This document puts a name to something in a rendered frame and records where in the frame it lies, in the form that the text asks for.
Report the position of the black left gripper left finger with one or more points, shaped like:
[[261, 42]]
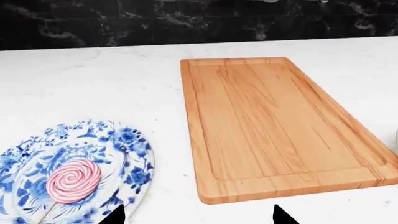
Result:
[[115, 215]]

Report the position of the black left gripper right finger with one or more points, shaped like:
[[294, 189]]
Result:
[[281, 217]]

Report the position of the blue floral white plate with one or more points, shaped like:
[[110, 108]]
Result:
[[130, 163]]

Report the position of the wooden tray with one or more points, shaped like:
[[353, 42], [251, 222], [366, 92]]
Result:
[[273, 130]]

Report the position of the pink swirl lollipop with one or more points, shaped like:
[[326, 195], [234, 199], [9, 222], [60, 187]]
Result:
[[73, 181]]

